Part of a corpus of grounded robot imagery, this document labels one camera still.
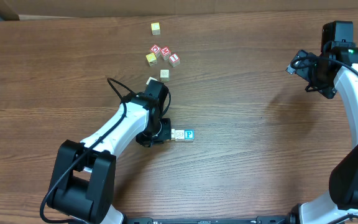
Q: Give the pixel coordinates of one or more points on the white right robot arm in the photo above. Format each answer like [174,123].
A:
[333,72]

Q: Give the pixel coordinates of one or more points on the wooden block red letter C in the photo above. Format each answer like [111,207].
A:
[156,50]

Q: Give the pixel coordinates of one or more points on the far wooden block yellow top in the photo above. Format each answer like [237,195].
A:
[155,28]

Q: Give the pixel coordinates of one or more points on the wooden block with K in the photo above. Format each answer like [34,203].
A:
[150,79]

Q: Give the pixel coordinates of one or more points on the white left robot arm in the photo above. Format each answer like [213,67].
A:
[83,176]

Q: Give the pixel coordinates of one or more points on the wooden block with umbrella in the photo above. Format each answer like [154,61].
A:
[173,136]

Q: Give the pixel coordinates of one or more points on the wooden block blue letter P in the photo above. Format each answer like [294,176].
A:
[189,134]

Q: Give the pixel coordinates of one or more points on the wooden block red letter M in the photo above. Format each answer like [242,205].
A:
[165,53]

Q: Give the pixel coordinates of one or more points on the wooden block yellow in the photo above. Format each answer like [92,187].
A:
[155,28]
[151,59]

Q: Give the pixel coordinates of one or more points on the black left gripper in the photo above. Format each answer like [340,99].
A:
[165,134]

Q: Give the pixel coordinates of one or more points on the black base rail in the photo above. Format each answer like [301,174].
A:
[281,219]

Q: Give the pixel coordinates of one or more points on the wooden block with turtle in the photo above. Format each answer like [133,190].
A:
[164,75]

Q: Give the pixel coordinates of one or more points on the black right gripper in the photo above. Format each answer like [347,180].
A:
[299,62]

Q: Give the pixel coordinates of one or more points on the wooden block with pretzel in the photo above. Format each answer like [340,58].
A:
[179,135]

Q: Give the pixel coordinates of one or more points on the wooden block red letter I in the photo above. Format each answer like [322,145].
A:
[174,60]

